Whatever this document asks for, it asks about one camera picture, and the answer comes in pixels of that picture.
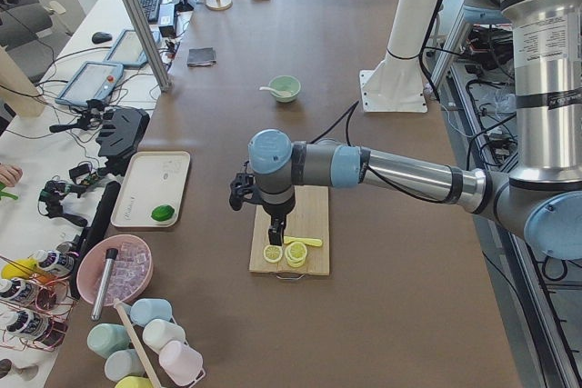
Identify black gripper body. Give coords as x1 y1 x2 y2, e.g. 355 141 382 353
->
262 194 296 223

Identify white ceramic spoon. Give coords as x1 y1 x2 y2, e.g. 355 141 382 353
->
258 86 293 98

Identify green ceramic bowl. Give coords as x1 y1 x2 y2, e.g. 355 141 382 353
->
268 75 301 103

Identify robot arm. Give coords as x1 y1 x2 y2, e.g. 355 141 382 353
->
248 0 581 260

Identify pink bowl of ice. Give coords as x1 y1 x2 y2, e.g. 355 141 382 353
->
76 234 154 306

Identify person's hand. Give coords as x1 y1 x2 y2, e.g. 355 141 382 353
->
0 164 23 187

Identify lemon slice near edge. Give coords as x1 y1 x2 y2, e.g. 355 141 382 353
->
263 244 284 264

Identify bamboo cutting board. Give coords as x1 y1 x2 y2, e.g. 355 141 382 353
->
249 186 330 276

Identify stacked lemon slices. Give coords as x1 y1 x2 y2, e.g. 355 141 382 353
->
285 241 308 268

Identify yellow plastic knife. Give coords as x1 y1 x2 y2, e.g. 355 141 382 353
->
284 235 323 247

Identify green lime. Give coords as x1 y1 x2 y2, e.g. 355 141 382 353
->
150 204 176 223

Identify cream rabbit tray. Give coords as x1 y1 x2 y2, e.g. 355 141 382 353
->
111 151 191 228

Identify blue pastel cup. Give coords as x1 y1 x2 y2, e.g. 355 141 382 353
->
130 298 173 327

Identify white pastel cup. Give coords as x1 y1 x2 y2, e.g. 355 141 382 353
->
142 319 186 353

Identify steel muddler black tip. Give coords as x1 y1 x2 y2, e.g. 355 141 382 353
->
90 248 118 322

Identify pink pastel cup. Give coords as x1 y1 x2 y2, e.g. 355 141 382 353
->
158 340 206 386

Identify grey folded cloth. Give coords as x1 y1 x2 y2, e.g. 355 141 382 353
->
186 47 216 67

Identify black long bar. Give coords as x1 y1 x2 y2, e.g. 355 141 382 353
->
69 181 121 300

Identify black angular device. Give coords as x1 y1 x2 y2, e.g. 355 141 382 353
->
96 107 150 176

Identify grey-blue pastel cup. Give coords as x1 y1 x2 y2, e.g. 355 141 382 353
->
104 349 145 382

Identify green pastel cup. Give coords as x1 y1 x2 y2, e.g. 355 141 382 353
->
86 323 130 359

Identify yellow pastel cup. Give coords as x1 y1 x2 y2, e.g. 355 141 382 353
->
115 375 153 388

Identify far teach pendant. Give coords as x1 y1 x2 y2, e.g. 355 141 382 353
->
105 29 147 69

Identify teach pendant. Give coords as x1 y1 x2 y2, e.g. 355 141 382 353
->
105 29 147 69
55 62 124 108

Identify near teach pendant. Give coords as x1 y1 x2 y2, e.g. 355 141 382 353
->
55 62 124 108

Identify black computer mouse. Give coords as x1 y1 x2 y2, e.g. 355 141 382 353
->
91 32 113 45

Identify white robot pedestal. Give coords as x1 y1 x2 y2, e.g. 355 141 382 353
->
360 0 438 113

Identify copper wire bottle rack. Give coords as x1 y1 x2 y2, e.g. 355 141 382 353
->
1 256 75 352

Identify aluminium frame post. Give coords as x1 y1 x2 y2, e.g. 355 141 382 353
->
122 0 172 92

